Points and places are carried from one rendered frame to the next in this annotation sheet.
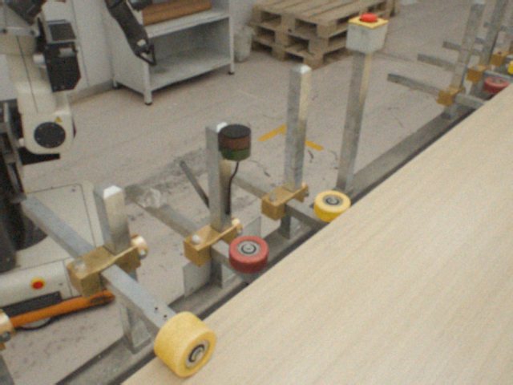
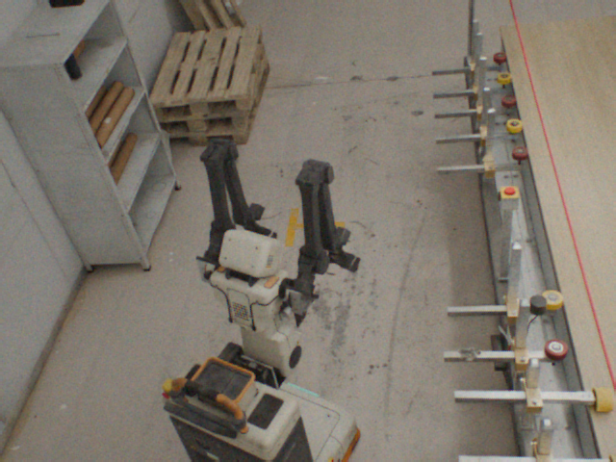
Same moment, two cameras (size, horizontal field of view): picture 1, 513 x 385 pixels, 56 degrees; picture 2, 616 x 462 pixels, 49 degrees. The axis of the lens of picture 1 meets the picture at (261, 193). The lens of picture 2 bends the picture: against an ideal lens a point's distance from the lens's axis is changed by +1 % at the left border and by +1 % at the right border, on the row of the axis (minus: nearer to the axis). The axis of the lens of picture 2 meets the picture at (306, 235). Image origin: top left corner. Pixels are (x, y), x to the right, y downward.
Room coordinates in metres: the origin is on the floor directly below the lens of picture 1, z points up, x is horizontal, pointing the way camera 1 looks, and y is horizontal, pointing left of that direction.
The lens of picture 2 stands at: (-0.21, 1.48, 3.06)
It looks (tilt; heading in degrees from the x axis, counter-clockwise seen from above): 42 degrees down; 332
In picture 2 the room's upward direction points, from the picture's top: 11 degrees counter-clockwise
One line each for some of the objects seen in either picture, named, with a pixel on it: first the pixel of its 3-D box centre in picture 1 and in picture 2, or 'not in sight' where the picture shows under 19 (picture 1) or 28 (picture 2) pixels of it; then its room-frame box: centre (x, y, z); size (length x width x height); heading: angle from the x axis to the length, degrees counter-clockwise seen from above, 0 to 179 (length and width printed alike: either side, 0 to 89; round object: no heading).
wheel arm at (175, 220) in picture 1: (186, 228); (500, 357); (0.85, 0.17, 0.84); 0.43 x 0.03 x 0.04; 49
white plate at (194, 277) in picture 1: (224, 253); (510, 356); (0.87, 0.09, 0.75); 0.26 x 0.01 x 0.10; 139
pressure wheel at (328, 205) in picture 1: (329, 218); (551, 305); (0.89, -0.16, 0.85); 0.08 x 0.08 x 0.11
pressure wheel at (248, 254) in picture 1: (248, 267); (554, 355); (0.72, 0.02, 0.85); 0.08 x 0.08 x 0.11
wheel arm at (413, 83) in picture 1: (438, 91); (479, 168); (1.77, -0.68, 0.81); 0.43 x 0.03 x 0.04; 49
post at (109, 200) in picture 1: (127, 289); (528, 401); (0.64, 0.25, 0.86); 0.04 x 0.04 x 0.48; 49
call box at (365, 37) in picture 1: (365, 35); (508, 198); (1.21, -0.25, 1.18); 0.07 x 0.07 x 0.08; 49
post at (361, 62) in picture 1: (353, 127); (505, 243); (1.21, -0.25, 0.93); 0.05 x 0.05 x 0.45; 49
